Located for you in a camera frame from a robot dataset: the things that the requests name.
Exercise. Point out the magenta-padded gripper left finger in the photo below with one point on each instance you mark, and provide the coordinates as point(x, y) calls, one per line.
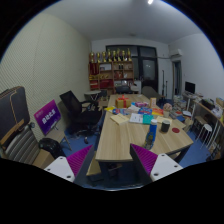
point(78, 160)

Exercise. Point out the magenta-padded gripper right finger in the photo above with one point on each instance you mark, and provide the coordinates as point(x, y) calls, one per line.
point(146, 159)

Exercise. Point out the black glossy bin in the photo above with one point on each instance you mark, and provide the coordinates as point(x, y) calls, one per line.
point(50, 146)

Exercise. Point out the black mug white inside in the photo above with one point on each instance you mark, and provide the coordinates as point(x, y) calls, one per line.
point(165, 126)

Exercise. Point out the flat round red coaster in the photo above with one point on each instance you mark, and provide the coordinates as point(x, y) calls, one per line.
point(176, 130)

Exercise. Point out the tan paper sheet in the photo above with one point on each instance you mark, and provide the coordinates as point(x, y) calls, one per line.
point(159, 119)

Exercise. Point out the white booklet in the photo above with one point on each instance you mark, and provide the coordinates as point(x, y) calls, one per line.
point(136, 118)

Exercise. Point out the blue printed book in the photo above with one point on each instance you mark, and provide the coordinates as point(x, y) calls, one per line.
point(145, 111)

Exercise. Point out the cream book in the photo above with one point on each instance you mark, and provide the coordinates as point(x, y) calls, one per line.
point(119, 119)

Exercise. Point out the orange book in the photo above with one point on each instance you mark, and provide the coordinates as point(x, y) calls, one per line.
point(157, 111)

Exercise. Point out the purple sign board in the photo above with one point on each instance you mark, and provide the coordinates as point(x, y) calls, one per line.
point(47, 116)

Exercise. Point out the pink flowers in white pot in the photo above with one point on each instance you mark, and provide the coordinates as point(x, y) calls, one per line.
point(167, 108)

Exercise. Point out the pink flat box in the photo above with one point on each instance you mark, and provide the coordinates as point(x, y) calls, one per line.
point(141, 104)

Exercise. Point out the small upright cardboard box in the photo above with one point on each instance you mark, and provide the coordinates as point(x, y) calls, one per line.
point(153, 102)

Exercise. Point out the striped folding lounger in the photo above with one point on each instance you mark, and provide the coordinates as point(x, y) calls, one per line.
point(20, 146)

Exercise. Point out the yellow gift box red ribbon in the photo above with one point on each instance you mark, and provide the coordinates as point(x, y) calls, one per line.
point(122, 102)

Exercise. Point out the stacked books pile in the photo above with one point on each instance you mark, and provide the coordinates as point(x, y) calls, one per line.
point(178, 105)

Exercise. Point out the dark stool with wooden top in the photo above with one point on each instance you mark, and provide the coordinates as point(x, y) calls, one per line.
point(200, 120)

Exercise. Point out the white round stool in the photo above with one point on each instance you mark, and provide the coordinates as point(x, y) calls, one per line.
point(205, 128)

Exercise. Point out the brown upholstered chair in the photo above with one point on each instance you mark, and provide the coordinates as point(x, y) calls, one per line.
point(150, 91)

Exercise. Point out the small round side table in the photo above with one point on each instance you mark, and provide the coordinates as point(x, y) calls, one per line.
point(91, 93)

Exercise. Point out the black microphone stand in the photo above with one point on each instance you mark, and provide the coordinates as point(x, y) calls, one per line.
point(163, 83)

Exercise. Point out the long wooden side desk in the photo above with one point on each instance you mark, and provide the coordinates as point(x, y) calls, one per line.
point(208, 111)

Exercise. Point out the black box-shaped device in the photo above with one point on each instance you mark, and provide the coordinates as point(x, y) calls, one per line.
point(207, 104)

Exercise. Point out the black computer monitor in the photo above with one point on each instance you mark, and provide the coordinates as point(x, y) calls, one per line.
point(190, 87)

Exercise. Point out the black case with tan trim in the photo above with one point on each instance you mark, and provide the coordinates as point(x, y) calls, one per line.
point(11, 106)

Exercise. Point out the black framed glass door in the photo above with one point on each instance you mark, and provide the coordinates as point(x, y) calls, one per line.
point(148, 68)

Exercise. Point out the wooden shelf unit with trophies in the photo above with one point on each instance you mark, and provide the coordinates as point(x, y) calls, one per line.
point(110, 71)

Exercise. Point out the ceiling light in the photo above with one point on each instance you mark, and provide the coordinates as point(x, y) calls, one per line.
point(150, 1)

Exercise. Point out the white wall air conditioner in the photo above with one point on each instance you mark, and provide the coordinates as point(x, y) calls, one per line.
point(176, 52)

